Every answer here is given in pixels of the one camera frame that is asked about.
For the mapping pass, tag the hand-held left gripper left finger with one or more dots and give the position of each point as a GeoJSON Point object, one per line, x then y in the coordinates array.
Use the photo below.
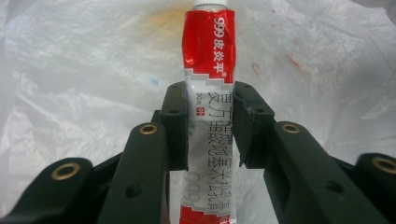
{"type": "Point", "coordinates": [146, 161]}

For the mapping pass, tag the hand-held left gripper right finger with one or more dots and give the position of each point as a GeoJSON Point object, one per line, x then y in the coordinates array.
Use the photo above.
{"type": "Point", "coordinates": [295, 168]}

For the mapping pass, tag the clear smiley plastic bag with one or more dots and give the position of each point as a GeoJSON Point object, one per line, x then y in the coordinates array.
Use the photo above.
{"type": "Point", "coordinates": [77, 62]}

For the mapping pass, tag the red and white ointment tube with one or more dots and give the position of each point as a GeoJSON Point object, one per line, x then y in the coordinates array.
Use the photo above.
{"type": "Point", "coordinates": [208, 46]}

